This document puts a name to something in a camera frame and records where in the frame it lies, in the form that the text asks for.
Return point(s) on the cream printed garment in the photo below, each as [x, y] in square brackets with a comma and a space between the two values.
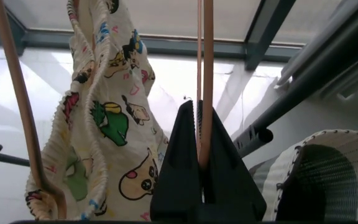
[110, 124]

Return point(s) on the white laundry basket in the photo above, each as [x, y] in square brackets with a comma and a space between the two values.
[337, 174]

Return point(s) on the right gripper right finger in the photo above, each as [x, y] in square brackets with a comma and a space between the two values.
[232, 189]

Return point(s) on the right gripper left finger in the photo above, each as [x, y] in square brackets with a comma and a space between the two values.
[176, 186]

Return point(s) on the black clothes rack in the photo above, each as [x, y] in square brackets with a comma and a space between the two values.
[306, 87]

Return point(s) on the pink clothes hanger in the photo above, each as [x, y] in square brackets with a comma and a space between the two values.
[208, 77]
[20, 93]

